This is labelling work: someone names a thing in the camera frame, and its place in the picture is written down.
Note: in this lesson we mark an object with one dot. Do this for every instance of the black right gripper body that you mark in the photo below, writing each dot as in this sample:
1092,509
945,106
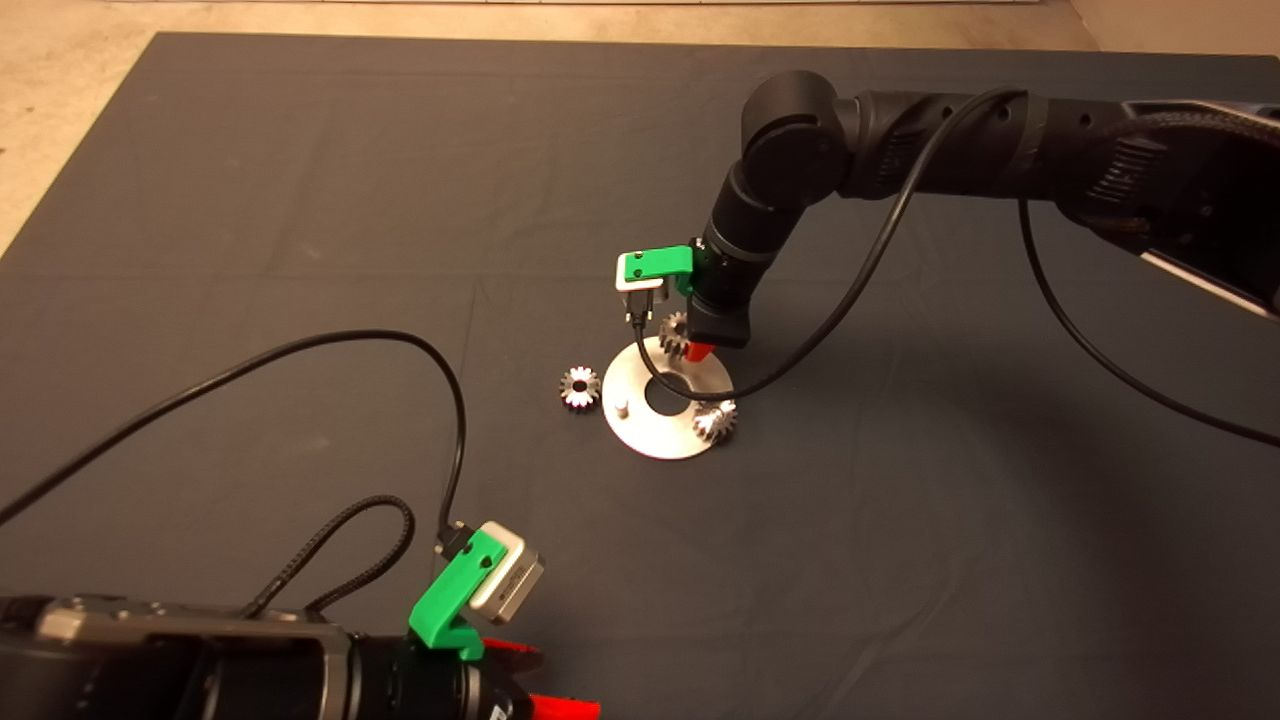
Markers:
720,312

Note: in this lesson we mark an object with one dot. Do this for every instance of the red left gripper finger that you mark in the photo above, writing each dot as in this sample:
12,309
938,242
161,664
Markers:
565,708
512,653

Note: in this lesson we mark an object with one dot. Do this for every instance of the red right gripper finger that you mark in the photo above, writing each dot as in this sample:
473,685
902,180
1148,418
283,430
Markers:
699,351

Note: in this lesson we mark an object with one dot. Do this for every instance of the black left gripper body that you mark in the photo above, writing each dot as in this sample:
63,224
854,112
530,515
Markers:
420,685

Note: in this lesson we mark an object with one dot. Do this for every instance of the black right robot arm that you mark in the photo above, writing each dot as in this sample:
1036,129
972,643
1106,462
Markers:
790,150

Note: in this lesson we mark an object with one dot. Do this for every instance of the round metal carrier plate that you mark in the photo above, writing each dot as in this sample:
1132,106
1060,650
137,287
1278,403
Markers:
630,430

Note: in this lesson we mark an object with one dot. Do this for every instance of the dark grey table cloth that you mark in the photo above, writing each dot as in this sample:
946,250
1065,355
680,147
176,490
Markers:
300,200

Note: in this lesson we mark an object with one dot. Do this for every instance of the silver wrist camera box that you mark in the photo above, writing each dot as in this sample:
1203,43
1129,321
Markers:
512,580
640,285

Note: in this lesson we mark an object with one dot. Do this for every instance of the bright green camera mount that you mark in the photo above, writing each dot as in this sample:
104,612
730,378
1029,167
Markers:
452,598
660,263

